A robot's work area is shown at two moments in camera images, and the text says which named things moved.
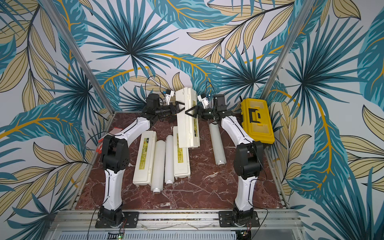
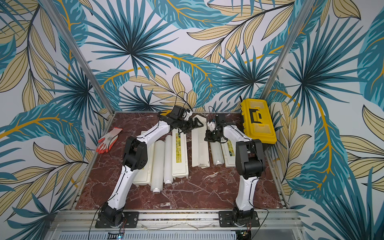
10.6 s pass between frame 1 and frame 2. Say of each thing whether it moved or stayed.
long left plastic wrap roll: stayed
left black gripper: moved
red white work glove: stayed
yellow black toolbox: stayed
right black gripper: moved
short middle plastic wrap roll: stayed
